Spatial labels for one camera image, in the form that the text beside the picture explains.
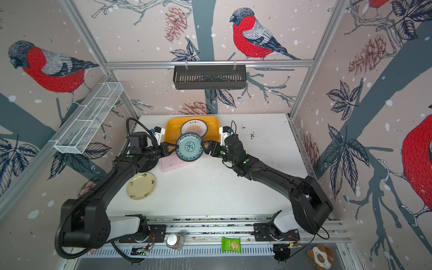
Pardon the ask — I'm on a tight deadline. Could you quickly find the green snack packet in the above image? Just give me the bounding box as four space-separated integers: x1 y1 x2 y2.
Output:
221 237 241 253

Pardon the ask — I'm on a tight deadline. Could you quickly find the large orange sunburst plate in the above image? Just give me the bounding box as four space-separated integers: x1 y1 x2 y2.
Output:
181 119 209 138

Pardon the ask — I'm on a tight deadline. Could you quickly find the black wall basket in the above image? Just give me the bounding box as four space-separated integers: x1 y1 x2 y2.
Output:
173 65 247 90

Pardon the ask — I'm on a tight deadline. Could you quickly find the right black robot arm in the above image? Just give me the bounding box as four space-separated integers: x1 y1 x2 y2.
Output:
201 135 333 235

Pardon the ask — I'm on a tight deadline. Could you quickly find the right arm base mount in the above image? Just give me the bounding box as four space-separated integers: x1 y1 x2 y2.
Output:
252 223 300 242

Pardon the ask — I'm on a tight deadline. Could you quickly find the brown white flower toy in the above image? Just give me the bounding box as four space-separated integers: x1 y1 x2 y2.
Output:
307 245 335 270

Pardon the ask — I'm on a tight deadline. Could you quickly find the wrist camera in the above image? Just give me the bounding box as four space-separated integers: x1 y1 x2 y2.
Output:
219 126 232 146
151 127 165 145

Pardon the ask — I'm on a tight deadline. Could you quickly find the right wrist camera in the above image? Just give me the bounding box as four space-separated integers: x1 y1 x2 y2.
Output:
219 126 232 146

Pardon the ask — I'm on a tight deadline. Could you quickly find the black round plate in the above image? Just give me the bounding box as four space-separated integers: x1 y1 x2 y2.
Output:
138 159 158 173

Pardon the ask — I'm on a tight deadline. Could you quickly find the pale yellow plate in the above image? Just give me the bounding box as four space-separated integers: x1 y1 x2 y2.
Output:
126 172 156 200

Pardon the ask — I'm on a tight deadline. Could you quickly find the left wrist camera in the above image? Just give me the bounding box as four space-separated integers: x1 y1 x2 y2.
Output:
151 127 165 145

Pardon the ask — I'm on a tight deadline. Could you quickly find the black cable at base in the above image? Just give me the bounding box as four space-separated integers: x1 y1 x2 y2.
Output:
110 239 153 264

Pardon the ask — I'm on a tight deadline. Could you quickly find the pink rectangular box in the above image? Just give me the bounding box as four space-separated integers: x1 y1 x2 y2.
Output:
159 155 194 172

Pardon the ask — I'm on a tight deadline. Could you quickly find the white wire mesh shelf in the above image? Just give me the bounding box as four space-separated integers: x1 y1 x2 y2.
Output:
54 82 123 154

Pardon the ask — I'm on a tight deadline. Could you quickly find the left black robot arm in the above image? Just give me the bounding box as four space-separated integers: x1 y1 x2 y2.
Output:
54 132 178 259

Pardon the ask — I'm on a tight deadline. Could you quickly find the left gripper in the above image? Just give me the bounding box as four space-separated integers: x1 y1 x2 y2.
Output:
142 142 179 161

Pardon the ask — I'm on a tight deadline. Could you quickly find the yellow plastic bin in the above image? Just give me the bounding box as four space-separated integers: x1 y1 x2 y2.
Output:
164 115 220 144

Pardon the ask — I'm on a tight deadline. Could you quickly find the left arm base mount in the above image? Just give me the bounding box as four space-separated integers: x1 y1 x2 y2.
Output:
119 225 167 244

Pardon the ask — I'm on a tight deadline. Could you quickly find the teal patterned plate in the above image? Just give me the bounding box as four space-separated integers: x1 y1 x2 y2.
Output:
175 133 204 162

